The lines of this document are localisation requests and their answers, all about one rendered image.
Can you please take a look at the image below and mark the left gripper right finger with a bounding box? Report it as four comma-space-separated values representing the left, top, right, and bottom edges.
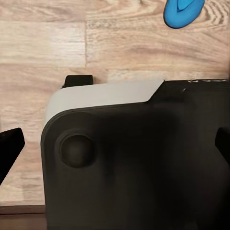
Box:
215, 127, 230, 166

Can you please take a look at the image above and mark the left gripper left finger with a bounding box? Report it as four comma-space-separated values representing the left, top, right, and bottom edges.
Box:
0, 127, 25, 186

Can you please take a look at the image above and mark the sandal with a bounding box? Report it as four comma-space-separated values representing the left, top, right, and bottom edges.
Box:
163, 0, 206, 28

